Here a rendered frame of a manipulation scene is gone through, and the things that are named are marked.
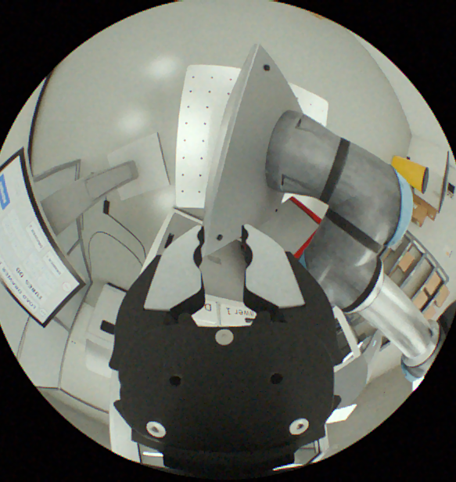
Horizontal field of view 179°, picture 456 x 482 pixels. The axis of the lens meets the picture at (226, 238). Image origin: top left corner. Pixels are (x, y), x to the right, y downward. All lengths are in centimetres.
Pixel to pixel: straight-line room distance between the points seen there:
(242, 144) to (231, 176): 4
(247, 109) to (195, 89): 32
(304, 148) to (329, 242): 13
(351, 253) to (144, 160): 127
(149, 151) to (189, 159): 84
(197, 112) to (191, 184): 21
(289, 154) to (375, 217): 14
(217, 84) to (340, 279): 50
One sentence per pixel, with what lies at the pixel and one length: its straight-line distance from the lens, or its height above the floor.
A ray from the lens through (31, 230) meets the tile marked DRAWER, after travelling 57.
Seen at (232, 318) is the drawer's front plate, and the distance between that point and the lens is 73.
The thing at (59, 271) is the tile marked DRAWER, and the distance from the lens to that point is 59.
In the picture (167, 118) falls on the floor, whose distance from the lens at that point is 126.
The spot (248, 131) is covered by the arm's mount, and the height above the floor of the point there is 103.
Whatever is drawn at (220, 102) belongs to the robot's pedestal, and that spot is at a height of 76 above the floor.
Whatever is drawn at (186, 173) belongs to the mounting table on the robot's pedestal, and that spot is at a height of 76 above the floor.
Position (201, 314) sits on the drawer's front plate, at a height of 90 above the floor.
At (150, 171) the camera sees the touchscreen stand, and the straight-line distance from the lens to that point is 125.
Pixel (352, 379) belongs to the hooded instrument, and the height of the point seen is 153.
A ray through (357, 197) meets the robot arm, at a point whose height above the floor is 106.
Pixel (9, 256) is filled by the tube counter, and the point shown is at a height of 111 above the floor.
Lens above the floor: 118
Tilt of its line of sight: 54 degrees down
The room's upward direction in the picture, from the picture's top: 171 degrees clockwise
